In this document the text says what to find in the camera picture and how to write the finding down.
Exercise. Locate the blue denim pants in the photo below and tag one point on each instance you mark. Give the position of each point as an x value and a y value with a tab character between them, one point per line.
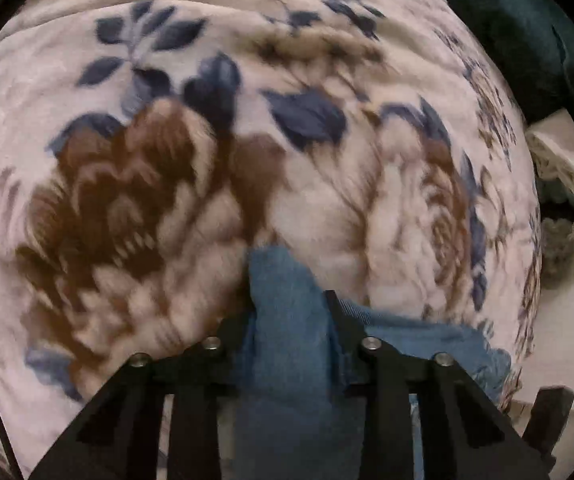
287	360

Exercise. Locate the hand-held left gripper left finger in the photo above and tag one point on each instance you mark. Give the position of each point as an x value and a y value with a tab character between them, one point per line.
202	380

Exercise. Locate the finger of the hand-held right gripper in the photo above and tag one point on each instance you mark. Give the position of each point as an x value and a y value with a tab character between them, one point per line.
549	420

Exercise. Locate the floral blanket with checked border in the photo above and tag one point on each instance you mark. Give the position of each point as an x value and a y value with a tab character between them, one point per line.
217	160

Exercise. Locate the dark green pillow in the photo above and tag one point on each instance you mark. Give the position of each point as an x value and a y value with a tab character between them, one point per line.
522	35

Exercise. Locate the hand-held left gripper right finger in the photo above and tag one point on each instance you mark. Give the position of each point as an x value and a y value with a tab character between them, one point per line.
362	360

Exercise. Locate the white folded cloth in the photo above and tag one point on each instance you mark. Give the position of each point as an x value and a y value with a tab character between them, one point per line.
562	155

